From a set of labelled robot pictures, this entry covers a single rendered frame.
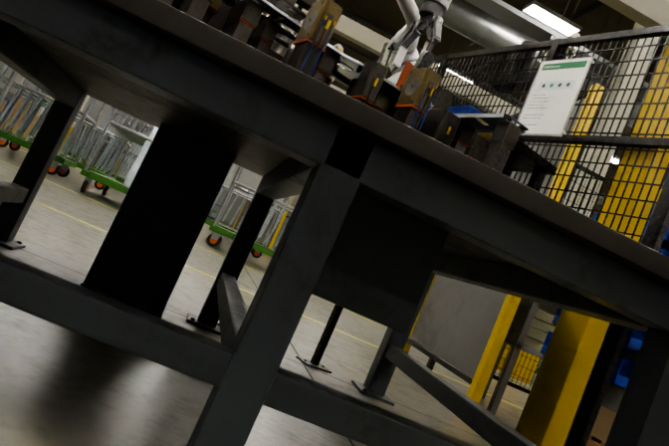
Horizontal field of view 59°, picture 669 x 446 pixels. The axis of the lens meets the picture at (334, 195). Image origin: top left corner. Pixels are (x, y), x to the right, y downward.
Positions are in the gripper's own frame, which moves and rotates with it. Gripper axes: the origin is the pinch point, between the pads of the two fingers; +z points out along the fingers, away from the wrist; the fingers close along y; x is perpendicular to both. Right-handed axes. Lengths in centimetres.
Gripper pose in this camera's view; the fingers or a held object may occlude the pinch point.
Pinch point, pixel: (409, 61)
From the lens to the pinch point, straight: 198.7
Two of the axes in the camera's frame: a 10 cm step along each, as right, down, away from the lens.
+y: 5.0, 1.2, -8.6
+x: 7.7, 4.0, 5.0
